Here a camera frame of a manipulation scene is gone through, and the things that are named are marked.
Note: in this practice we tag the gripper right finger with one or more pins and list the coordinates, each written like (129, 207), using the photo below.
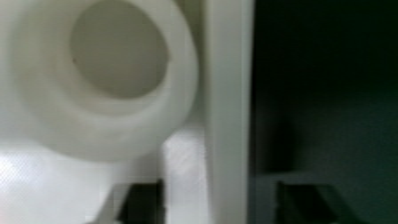
(303, 207)

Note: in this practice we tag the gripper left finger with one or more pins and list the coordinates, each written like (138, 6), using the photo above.
(142, 206)

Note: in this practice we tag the white square tabletop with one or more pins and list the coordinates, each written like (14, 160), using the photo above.
(124, 76)

